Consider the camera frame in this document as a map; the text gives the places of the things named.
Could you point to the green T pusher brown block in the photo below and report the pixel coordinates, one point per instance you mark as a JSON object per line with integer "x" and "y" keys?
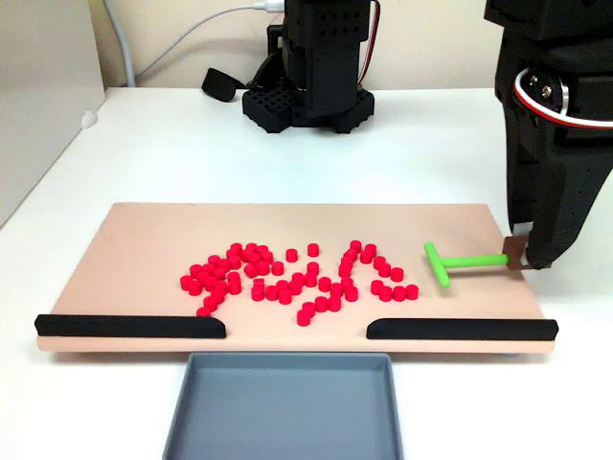
{"x": 474, "y": 261}

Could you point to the red cylindrical granule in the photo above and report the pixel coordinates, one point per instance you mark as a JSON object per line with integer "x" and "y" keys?
{"x": 194, "y": 288}
{"x": 308, "y": 307}
{"x": 263, "y": 250}
{"x": 272, "y": 292}
{"x": 211, "y": 302}
{"x": 220, "y": 287}
{"x": 384, "y": 270}
{"x": 214, "y": 260}
{"x": 399, "y": 292}
{"x": 251, "y": 248}
{"x": 281, "y": 286}
{"x": 293, "y": 286}
{"x": 377, "y": 286}
{"x": 324, "y": 283}
{"x": 396, "y": 274}
{"x": 285, "y": 296}
{"x": 218, "y": 296}
{"x": 257, "y": 293}
{"x": 203, "y": 277}
{"x": 268, "y": 257}
{"x": 234, "y": 262}
{"x": 298, "y": 279}
{"x": 345, "y": 270}
{"x": 310, "y": 279}
{"x": 187, "y": 282}
{"x": 235, "y": 248}
{"x": 258, "y": 256}
{"x": 291, "y": 255}
{"x": 355, "y": 245}
{"x": 313, "y": 267}
{"x": 263, "y": 267}
{"x": 348, "y": 282}
{"x": 334, "y": 303}
{"x": 277, "y": 267}
{"x": 336, "y": 289}
{"x": 385, "y": 293}
{"x": 412, "y": 291}
{"x": 351, "y": 254}
{"x": 255, "y": 261}
{"x": 366, "y": 258}
{"x": 379, "y": 262}
{"x": 258, "y": 282}
{"x": 321, "y": 304}
{"x": 352, "y": 293}
{"x": 209, "y": 268}
{"x": 235, "y": 255}
{"x": 211, "y": 282}
{"x": 370, "y": 249}
{"x": 224, "y": 263}
{"x": 313, "y": 249}
{"x": 196, "y": 269}
{"x": 304, "y": 317}
{"x": 247, "y": 255}
{"x": 250, "y": 270}
{"x": 233, "y": 277}
{"x": 203, "y": 312}
{"x": 233, "y": 286}
{"x": 346, "y": 261}
{"x": 219, "y": 273}

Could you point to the black foam bumper strip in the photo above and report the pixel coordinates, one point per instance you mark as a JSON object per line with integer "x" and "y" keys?
{"x": 120, "y": 327}
{"x": 460, "y": 329}

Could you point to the grey rectangular tray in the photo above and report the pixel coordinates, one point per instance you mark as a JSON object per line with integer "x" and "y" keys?
{"x": 287, "y": 412}

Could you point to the beige flat board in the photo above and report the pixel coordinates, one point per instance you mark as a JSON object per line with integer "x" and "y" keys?
{"x": 143, "y": 239}

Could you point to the white corner bracket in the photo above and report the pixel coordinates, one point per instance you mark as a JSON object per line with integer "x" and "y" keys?
{"x": 88, "y": 119}

